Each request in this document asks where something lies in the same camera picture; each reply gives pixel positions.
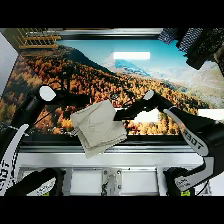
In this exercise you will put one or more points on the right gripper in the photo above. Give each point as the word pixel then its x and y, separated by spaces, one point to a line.
pixel 133 111

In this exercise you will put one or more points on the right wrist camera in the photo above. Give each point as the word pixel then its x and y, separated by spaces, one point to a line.
pixel 121 97

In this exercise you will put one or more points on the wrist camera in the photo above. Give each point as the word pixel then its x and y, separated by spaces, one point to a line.
pixel 121 97
pixel 68 78

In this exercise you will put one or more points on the heap of clothes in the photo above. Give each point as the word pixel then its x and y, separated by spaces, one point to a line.
pixel 200 43

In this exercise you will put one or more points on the beige garment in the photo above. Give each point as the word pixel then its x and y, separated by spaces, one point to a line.
pixel 98 128

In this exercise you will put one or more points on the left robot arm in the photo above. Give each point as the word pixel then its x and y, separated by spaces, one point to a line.
pixel 26 111

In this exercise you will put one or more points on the silver frame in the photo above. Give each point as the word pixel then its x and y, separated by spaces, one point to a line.
pixel 133 156

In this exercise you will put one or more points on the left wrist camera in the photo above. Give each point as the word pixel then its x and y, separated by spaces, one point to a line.
pixel 68 78

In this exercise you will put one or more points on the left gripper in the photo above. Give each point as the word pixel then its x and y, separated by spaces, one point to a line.
pixel 71 98

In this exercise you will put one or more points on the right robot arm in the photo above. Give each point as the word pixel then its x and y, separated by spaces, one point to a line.
pixel 196 131

